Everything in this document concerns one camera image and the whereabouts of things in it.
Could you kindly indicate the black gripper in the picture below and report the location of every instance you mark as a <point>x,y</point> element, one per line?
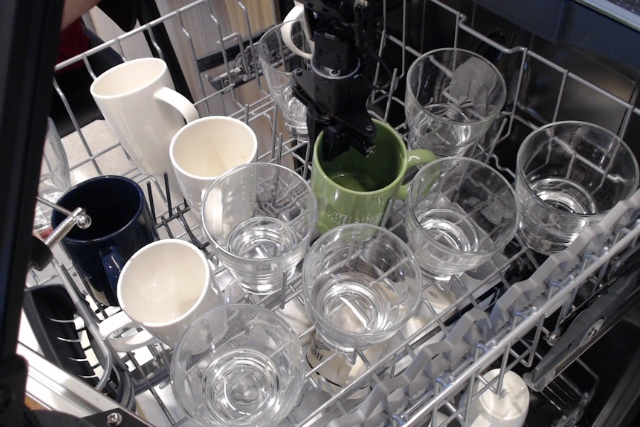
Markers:
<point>334,92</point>

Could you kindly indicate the green ceramic mug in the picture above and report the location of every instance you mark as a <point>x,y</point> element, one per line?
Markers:
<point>353,188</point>

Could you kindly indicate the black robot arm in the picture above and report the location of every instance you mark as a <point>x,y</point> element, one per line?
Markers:
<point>355,15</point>

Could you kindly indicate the clear glass back centre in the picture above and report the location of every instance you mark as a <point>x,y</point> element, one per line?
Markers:
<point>278,64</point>

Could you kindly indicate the clear glass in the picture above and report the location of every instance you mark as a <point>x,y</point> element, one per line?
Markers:
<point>452,97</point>
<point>460,213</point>
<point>54,178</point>
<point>278,64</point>
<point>569,175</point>
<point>260,218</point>
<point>238,365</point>
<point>361,284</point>

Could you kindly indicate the clear glass back right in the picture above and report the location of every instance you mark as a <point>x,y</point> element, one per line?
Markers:
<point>452,97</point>

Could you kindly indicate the clear glass centre left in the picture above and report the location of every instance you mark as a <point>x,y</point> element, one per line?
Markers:
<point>260,218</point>

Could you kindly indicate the clear glass centre right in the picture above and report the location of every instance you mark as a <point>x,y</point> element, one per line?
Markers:
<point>460,213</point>

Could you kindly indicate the white mug at back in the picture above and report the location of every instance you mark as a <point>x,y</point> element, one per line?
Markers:
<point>296,33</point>

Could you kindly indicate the clear glass front centre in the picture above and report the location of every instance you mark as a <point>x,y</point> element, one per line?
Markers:
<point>361,284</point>

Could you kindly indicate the clear glass far right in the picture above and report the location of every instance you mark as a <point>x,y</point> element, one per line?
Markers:
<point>569,175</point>

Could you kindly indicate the white mug front left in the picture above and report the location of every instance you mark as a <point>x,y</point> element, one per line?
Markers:
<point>161,290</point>

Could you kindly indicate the dark blue mug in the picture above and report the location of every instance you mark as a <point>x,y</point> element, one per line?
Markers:
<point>120,225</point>

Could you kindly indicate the clear glass front left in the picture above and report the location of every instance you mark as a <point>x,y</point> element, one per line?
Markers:
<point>238,365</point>

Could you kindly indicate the clear glass far left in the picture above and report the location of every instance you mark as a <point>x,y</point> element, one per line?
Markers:
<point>54,178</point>

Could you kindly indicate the black clamp with metal screw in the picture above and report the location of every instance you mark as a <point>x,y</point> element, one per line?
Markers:
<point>41,251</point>

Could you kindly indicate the black plastic cutlery basket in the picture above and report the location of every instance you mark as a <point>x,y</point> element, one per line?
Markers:
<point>51,314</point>

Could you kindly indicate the metal wire dishwasher rack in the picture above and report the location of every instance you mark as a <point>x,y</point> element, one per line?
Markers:
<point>567,324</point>

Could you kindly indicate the cream cup without handle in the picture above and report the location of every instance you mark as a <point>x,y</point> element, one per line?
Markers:
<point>206,148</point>

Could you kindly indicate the tall white mug with handle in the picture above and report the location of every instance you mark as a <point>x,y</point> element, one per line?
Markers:
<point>138,101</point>

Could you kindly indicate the black frame post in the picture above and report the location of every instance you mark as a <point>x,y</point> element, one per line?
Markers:
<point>29,43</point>

